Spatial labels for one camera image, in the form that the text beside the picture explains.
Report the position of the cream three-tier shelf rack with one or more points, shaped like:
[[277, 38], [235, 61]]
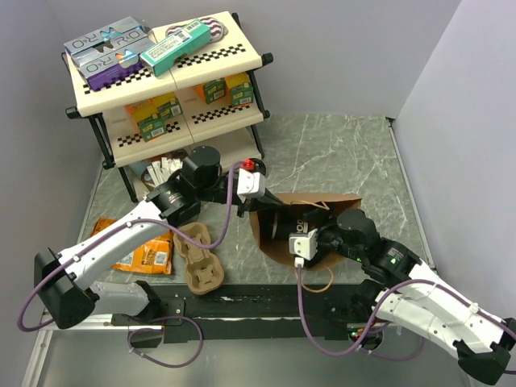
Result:
[[232, 130]]

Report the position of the cup of straws and napkins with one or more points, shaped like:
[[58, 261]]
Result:
[[158, 171]]

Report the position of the orange green box right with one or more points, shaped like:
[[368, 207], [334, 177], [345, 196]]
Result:
[[212, 90]]

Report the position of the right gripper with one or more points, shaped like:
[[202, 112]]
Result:
[[321, 251]]

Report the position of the purple RO box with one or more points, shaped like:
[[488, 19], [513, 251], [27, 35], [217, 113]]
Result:
[[101, 69]]

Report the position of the yellow green box right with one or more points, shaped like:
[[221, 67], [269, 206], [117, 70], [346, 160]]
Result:
[[239, 89]]

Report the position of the brown paper bag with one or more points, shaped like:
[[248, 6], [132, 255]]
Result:
[[278, 250]]

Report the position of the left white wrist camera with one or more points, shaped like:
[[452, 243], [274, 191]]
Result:
[[251, 179]]

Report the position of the teal carton box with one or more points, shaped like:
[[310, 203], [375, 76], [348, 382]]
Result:
[[161, 57]]

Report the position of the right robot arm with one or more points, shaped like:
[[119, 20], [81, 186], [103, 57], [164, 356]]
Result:
[[404, 290]]

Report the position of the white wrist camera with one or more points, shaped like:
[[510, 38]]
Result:
[[251, 179], [304, 248]]

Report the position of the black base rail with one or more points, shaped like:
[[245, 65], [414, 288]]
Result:
[[230, 312]]

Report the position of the yellow green snack box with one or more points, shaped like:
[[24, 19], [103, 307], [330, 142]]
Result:
[[169, 107]]

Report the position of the black white paper cup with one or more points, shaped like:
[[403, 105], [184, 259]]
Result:
[[294, 219]]

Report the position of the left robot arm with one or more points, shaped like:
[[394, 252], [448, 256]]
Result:
[[169, 206]]

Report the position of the orange green snack box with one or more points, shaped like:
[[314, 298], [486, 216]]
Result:
[[142, 111]]

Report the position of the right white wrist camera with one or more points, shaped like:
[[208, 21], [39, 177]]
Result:
[[304, 248]]

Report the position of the silver blue RO box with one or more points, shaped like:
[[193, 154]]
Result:
[[104, 34]]

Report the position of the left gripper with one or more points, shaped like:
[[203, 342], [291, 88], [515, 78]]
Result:
[[268, 201]]

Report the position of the orange snack bag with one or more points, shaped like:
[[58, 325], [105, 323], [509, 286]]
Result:
[[154, 257]]

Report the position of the cardboard cup carrier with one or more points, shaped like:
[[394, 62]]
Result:
[[203, 270]]

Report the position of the purple wavy round pack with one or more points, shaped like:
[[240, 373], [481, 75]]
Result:
[[217, 29]]

